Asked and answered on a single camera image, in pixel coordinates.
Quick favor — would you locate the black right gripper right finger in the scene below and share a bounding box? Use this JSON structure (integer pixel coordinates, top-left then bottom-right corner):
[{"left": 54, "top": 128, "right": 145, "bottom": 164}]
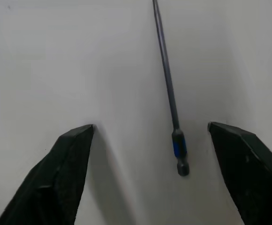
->
[{"left": 207, "top": 121, "right": 272, "bottom": 225}]

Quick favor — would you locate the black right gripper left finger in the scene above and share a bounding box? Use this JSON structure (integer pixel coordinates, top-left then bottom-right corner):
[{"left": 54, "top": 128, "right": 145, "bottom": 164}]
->
[{"left": 0, "top": 124, "right": 96, "bottom": 225}]

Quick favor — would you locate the long metal bit blue band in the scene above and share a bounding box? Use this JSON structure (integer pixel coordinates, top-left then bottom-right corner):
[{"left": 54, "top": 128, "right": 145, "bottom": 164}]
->
[{"left": 152, "top": 0, "right": 190, "bottom": 177}]

